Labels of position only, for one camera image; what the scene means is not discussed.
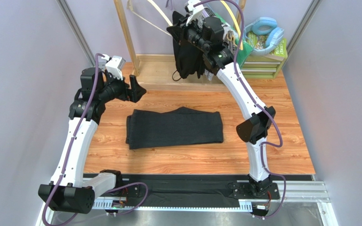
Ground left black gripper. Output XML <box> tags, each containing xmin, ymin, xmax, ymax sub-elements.
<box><xmin>98</xmin><ymin>70</ymin><xmax>147</xmax><ymax>104</ymax></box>

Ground black denim trousers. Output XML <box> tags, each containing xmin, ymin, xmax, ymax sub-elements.
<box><xmin>125</xmin><ymin>107</ymin><xmax>224</xmax><ymax>150</ymax></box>

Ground cream plastic hanger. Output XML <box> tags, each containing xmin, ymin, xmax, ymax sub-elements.
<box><xmin>126</xmin><ymin>0</ymin><xmax>172</xmax><ymax>36</ymax></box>

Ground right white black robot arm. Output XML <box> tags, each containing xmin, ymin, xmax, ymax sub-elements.
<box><xmin>166</xmin><ymin>11</ymin><xmax>275</xmax><ymax>197</ymax></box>

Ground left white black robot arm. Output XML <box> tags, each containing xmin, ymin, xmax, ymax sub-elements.
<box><xmin>38</xmin><ymin>67</ymin><xmax>146</xmax><ymax>214</ymax></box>

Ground yellow plastic hanger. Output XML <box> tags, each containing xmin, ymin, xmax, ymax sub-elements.
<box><xmin>220</xmin><ymin>0</ymin><xmax>244</xmax><ymax>50</ymax></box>

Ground wooden clothes rack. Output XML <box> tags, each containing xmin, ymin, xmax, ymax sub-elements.
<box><xmin>113</xmin><ymin>0</ymin><xmax>247</xmax><ymax>92</ymax></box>

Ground black hanging garment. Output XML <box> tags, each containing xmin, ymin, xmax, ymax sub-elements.
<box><xmin>172</xmin><ymin>11</ymin><xmax>207</xmax><ymax>81</ymax></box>

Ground black white patterned garment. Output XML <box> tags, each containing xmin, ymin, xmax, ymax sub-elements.
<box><xmin>199</xmin><ymin>7</ymin><xmax>238</xmax><ymax>81</ymax></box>

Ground green tote bag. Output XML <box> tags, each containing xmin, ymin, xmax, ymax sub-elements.
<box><xmin>215</xmin><ymin>13</ymin><xmax>253</xmax><ymax>69</ymax></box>

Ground light blue headphones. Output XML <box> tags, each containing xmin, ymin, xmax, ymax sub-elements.
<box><xmin>244</xmin><ymin>16</ymin><xmax>284</xmax><ymax>56</ymax></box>

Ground green wooden drawer box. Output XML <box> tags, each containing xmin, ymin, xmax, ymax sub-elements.
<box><xmin>240</xmin><ymin>55</ymin><xmax>288</xmax><ymax>79</ymax></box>

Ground green book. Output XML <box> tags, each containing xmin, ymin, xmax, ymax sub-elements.
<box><xmin>247</xmin><ymin>31</ymin><xmax>288</xmax><ymax>61</ymax></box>

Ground black cloth strip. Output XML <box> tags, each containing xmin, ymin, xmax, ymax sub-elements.
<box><xmin>102</xmin><ymin>174</ymin><xmax>310</xmax><ymax>210</ymax></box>

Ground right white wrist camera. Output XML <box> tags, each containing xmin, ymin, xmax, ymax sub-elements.
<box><xmin>185</xmin><ymin>0</ymin><xmax>211</xmax><ymax>28</ymax></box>

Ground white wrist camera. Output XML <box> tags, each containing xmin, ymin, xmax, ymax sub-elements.
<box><xmin>185</xmin><ymin>0</ymin><xmax>211</xmax><ymax>28</ymax></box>
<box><xmin>102</xmin><ymin>54</ymin><xmax>126</xmax><ymax>81</ymax></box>

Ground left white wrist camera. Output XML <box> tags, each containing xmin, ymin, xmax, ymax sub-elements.
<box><xmin>102</xmin><ymin>54</ymin><xmax>126</xmax><ymax>81</ymax></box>

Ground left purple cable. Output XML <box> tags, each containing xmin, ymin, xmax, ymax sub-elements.
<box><xmin>41</xmin><ymin>53</ymin><xmax>148</xmax><ymax>226</ymax></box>

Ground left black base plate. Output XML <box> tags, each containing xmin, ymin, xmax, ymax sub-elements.
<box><xmin>102</xmin><ymin>180</ymin><xmax>142</xmax><ymax>198</ymax></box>

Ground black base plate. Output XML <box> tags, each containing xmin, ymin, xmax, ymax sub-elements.
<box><xmin>102</xmin><ymin>180</ymin><xmax>142</xmax><ymax>198</ymax></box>
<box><xmin>228</xmin><ymin>181</ymin><xmax>281</xmax><ymax>200</ymax></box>

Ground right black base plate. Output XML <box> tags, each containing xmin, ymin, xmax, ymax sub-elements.
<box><xmin>228</xmin><ymin>181</ymin><xmax>281</xmax><ymax>200</ymax></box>

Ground aluminium frame rail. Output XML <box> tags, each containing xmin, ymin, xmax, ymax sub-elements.
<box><xmin>91</xmin><ymin>179</ymin><xmax>329</xmax><ymax>212</ymax></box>

